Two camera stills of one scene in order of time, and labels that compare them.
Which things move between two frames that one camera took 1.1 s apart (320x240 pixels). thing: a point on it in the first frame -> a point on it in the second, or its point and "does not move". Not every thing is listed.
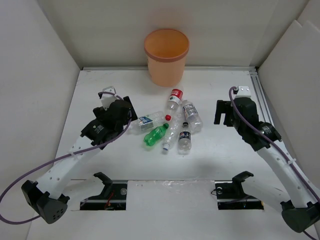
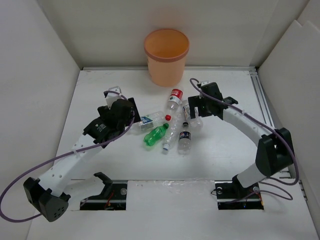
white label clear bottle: (192, 116) does not move
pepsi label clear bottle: (184, 143) does not move
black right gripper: (223, 107) -> (196, 101)
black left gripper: (101, 112) does not move
